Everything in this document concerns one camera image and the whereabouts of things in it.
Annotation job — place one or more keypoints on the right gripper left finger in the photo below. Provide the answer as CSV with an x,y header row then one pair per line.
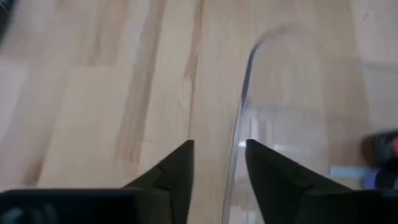
x,y
168,193

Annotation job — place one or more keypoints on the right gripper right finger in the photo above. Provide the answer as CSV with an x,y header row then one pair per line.
x,y
295,202

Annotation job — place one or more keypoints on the black paint bottle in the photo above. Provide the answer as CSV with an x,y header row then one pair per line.
x,y
379,149

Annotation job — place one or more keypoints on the clear plastic bin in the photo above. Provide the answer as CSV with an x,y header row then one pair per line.
x,y
295,109

